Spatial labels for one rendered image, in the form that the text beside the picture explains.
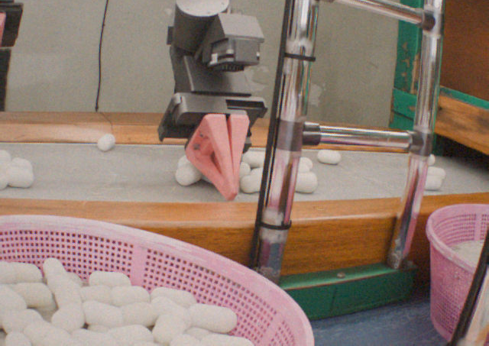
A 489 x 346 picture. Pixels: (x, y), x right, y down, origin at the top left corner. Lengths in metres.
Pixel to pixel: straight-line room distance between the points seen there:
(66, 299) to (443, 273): 0.32
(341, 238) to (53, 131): 0.43
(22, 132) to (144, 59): 1.99
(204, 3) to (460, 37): 0.59
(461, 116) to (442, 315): 0.53
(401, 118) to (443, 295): 0.72
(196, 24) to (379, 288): 0.32
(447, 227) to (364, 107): 2.20
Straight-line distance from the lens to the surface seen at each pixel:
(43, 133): 0.81
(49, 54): 2.69
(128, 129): 0.84
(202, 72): 0.64
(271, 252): 0.49
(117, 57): 2.73
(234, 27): 0.60
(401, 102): 1.20
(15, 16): 0.80
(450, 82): 1.11
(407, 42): 1.19
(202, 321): 0.38
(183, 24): 0.64
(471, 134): 0.97
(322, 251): 0.55
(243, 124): 0.62
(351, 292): 0.56
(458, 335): 0.31
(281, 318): 0.36
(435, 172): 0.89
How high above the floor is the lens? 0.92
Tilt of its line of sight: 13 degrees down
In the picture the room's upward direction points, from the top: 8 degrees clockwise
